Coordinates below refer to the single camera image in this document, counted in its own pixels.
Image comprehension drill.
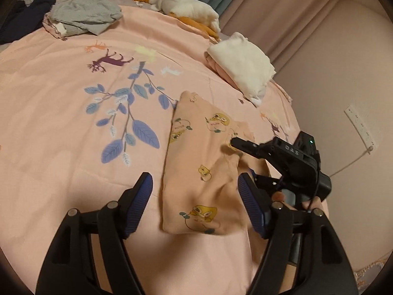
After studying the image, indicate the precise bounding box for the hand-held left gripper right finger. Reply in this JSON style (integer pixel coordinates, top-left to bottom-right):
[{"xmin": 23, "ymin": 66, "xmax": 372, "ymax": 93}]
[{"xmin": 238, "ymin": 173, "xmax": 358, "ymax": 295}]

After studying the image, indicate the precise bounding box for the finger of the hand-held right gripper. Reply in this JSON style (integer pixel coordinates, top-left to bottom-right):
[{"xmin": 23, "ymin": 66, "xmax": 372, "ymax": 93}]
[
  {"xmin": 250, "ymin": 169, "xmax": 282, "ymax": 193},
  {"xmin": 230, "ymin": 137, "xmax": 267, "ymax": 160}
]

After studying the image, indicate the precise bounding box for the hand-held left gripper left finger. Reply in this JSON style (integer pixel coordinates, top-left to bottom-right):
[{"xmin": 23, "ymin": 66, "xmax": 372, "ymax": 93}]
[{"xmin": 35, "ymin": 172, "xmax": 153, "ymax": 295}]

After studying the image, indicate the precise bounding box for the pink printed small shirt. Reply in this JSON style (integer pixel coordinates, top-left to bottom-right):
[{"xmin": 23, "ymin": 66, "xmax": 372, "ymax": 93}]
[{"xmin": 160, "ymin": 90, "xmax": 268, "ymax": 237}]

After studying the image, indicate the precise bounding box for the person's right hand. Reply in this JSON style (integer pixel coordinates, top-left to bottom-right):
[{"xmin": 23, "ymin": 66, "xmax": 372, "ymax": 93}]
[{"xmin": 272, "ymin": 191, "xmax": 323, "ymax": 213}]

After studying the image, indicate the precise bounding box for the white folded cloth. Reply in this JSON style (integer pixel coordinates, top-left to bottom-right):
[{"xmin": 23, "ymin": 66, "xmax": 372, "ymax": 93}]
[{"xmin": 205, "ymin": 32, "xmax": 277, "ymax": 108}]

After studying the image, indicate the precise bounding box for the pink printed blanket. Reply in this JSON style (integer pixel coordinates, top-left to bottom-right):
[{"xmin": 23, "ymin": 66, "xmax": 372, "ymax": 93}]
[{"xmin": 0, "ymin": 3, "xmax": 300, "ymax": 295}]

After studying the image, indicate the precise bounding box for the pink curtain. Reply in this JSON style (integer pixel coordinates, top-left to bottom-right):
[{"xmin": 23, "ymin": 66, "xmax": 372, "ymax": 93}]
[{"xmin": 95, "ymin": 0, "xmax": 349, "ymax": 65}]

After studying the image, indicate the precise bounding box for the white goose plush toy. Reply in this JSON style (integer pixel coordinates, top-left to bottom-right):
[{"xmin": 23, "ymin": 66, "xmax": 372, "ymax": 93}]
[{"xmin": 132, "ymin": 0, "xmax": 222, "ymax": 41}]

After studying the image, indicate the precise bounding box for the striped white cloth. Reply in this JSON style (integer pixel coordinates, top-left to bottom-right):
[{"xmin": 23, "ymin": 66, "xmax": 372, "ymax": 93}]
[{"xmin": 42, "ymin": 14, "xmax": 67, "ymax": 39}]

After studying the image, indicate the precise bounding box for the grey-blue crumpled garment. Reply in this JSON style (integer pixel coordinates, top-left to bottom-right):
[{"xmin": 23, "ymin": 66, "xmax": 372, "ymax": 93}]
[{"xmin": 49, "ymin": 0, "xmax": 124, "ymax": 36}]

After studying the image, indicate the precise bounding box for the dark navy crumpled garment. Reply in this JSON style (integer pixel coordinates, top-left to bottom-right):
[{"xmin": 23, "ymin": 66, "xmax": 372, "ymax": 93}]
[{"xmin": 0, "ymin": 0, "xmax": 56, "ymax": 45}]

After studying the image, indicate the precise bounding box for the white power cable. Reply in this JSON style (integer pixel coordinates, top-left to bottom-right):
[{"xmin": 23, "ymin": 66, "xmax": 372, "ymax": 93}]
[{"xmin": 330, "ymin": 149, "xmax": 373, "ymax": 178}]

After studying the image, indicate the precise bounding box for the white wall power strip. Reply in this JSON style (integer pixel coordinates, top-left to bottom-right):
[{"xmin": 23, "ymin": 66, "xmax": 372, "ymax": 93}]
[{"xmin": 344, "ymin": 104, "xmax": 378, "ymax": 155}]

